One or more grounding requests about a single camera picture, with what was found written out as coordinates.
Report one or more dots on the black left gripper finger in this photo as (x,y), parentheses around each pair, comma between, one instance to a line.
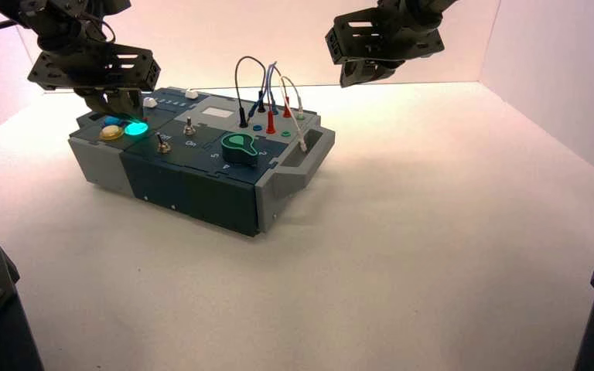
(125,105)
(92,101)

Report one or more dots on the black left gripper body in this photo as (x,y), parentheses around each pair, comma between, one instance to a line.
(87,71)

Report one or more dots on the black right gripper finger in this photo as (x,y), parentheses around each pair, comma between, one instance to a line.
(393,64)
(361,72)

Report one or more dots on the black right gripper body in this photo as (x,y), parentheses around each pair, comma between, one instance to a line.
(409,43)

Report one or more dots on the green push button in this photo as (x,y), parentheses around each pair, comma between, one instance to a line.
(136,129)

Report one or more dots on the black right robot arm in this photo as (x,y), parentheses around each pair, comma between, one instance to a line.
(420,7)

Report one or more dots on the blue push button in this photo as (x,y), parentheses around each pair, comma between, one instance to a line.
(112,122)

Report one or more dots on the yellow push button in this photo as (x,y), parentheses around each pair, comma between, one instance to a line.
(111,133)

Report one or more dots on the white slider knob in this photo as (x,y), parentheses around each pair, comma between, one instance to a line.
(150,102)
(191,93)

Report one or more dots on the small white display panel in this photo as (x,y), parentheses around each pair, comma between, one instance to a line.
(217,111)

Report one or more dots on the grey and teal control box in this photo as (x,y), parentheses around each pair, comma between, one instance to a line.
(199,174)

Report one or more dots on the green rotary knob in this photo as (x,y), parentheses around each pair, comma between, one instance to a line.
(238,146)

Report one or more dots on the metal toggle switch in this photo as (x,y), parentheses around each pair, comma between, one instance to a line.
(163,145)
(189,128)

